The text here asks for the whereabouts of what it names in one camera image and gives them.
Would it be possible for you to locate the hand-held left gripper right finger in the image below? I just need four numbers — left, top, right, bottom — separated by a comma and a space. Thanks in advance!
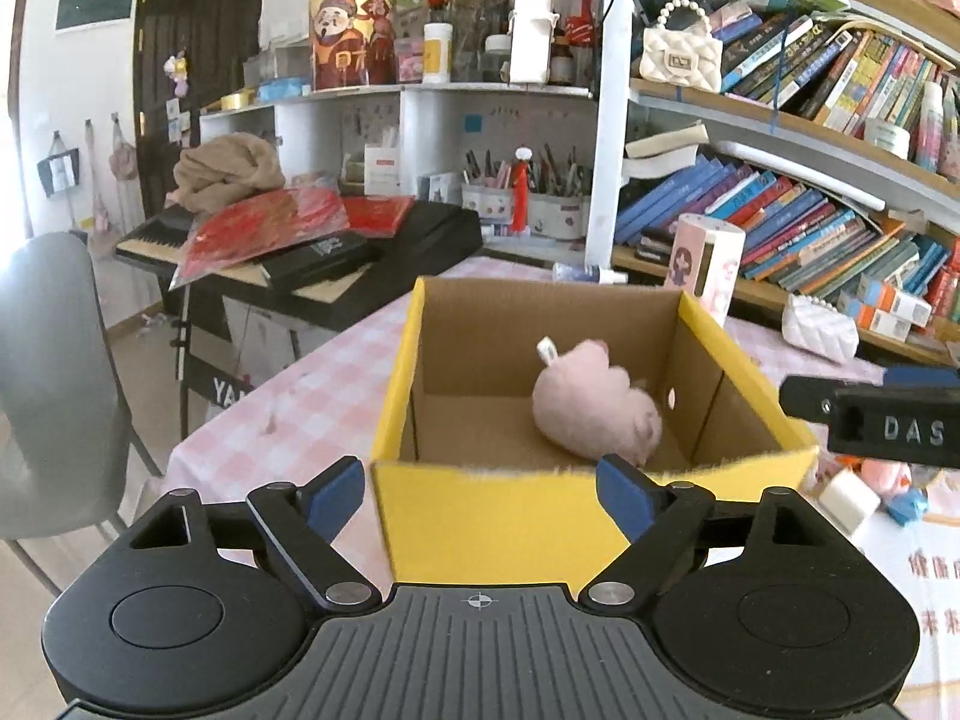
581, 454, 848, 616

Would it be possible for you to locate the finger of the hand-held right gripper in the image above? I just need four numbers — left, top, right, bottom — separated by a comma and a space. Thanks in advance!
883, 364, 960, 386
780, 373, 842, 422

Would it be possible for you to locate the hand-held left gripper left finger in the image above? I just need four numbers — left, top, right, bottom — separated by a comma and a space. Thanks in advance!
127, 456, 383, 616

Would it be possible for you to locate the pink plush toy orange beak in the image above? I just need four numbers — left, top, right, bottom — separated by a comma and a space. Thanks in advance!
859, 457, 912, 496

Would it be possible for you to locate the yellow cardboard box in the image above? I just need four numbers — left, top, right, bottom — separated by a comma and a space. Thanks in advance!
370, 276, 820, 586

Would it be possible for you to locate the small white quilted purse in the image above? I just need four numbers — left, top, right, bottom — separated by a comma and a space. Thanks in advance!
781, 292, 860, 361

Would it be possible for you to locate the orange and white carton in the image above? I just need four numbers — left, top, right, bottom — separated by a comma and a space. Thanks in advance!
840, 292, 912, 338
857, 274, 935, 327

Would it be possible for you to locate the blue folded paper piece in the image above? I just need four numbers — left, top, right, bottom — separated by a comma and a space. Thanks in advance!
885, 487, 931, 526

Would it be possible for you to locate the white eraser block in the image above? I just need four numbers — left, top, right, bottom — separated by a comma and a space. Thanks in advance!
817, 469, 882, 533

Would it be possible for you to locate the pink checked tablecloth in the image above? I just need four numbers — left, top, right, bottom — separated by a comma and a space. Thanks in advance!
165, 255, 960, 720

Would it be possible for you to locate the black keyboard stand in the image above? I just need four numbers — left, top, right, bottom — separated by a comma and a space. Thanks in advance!
169, 289, 260, 436

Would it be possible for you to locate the pink cylindrical container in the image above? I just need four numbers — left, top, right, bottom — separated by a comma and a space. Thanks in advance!
664, 214, 747, 327

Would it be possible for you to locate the row of colourful books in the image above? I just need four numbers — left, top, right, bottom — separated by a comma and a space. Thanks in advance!
705, 7, 960, 136
611, 150, 960, 316

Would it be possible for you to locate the white rolled tube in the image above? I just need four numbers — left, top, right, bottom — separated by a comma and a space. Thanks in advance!
739, 139, 886, 212

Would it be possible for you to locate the blue spray bottle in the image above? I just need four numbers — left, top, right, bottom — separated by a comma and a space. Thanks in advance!
553, 261, 629, 286

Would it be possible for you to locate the white jar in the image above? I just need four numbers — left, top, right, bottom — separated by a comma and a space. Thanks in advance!
864, 118, 912, 158

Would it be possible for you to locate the black rectangular case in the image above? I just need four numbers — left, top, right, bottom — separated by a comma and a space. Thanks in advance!
259, 231, 380, 293

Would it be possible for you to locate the black electronic keyboard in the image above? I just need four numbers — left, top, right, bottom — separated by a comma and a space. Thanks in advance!
112, 199, 485, 331

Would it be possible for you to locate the worn pale book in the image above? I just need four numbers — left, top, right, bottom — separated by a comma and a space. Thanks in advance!
624, 125, 710, 158
622, 146, 702, 181

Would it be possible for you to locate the red plastic bag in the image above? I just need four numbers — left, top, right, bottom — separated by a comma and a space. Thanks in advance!
169, 187, 353, 290

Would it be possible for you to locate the white pen holder cup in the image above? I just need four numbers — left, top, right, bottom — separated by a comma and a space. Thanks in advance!
525, 191, 586, 241
461, 180, 518, 215

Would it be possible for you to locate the red envelope stack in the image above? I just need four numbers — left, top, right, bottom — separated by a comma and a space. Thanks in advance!
341, 195, 417, 237

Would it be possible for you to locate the grey chair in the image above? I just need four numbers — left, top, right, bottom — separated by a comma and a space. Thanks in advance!
0, 232, 166, 593

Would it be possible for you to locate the white bookshelf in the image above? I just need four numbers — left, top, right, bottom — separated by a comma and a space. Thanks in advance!
199, 0, 960, 368

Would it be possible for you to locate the red hanging tassel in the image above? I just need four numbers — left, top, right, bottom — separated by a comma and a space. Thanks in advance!
511, 150, 532, 235

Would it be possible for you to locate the white box red label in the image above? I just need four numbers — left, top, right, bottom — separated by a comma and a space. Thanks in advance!
365, 146, 402, 200

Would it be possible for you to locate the beige crumpled cloth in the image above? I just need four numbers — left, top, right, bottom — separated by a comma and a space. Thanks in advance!
174, 133, 287, 212

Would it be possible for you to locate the white quilted handbag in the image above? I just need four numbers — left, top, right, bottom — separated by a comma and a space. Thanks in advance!
639, 0, 725, 87

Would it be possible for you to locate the pink hanging bag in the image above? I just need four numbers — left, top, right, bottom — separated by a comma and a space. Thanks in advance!
109, 116, 140, 181

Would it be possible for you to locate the dark hanging tote bag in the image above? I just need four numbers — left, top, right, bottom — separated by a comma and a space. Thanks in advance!
37, 131, 82, 200

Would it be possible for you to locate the fortune god figure decoration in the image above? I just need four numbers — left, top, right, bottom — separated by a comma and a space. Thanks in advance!
310, 0, 398, 91

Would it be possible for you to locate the white bottle yellow label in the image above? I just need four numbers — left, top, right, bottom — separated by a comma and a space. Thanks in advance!
422, 21, 453, 83

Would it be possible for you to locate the black door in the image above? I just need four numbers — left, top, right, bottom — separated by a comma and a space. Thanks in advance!
133, 0, 267, 218

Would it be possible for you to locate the blue cord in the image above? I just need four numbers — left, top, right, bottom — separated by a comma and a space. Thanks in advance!
769, 11, 790, 132

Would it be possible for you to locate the green wall board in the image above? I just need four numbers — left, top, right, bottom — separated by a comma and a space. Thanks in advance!
56, 0, 134, 32

